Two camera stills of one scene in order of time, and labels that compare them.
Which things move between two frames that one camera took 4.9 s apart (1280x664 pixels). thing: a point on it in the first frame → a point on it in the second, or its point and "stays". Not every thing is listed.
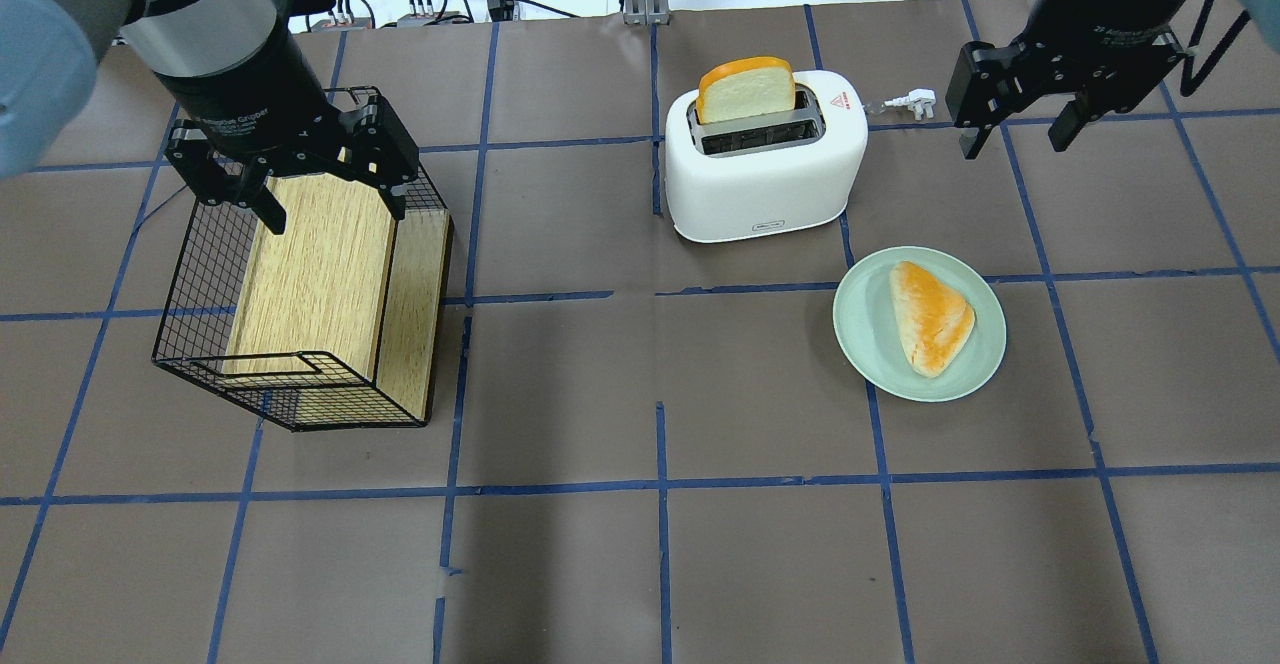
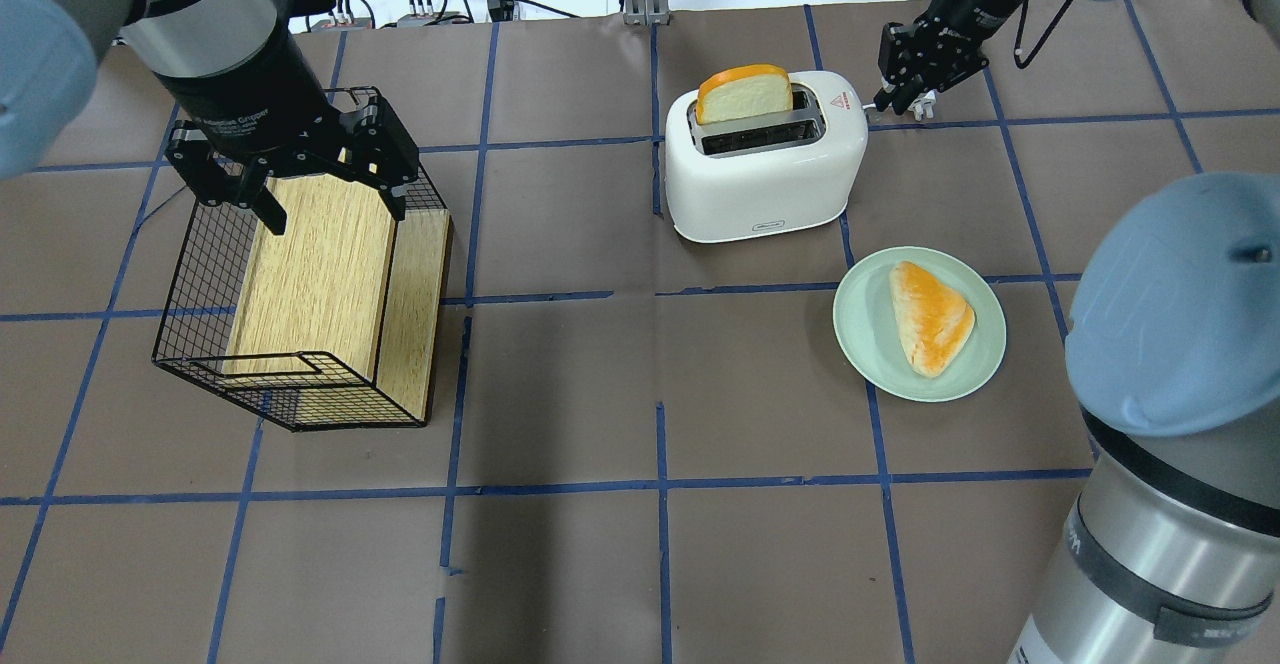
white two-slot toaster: (767, 176) stays
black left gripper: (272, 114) stays
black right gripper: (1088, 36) → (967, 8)
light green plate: (868, 334) stays
